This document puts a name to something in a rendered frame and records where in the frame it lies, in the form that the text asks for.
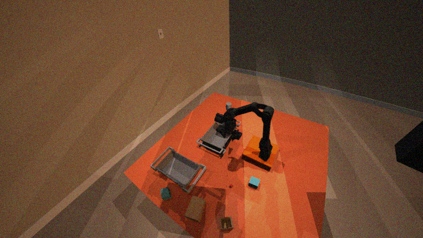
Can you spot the teal cube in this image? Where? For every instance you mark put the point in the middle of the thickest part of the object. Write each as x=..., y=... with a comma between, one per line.
x=254, y=182
x=165, y=193

